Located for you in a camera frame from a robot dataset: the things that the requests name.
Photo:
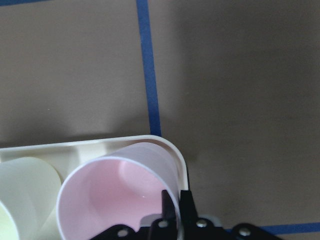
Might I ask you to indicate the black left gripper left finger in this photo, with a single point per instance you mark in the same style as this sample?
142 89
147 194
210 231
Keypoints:
164 227

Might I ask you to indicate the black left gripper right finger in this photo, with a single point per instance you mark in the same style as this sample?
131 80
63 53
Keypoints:
195 227

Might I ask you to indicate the pink plastic cup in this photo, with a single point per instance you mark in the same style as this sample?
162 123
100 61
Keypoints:
120 188

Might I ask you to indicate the cream white plastic cup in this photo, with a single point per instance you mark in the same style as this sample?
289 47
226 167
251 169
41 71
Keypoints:
29 189

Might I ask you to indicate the cream plastic tray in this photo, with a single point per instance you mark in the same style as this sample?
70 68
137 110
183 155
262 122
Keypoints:
66 157

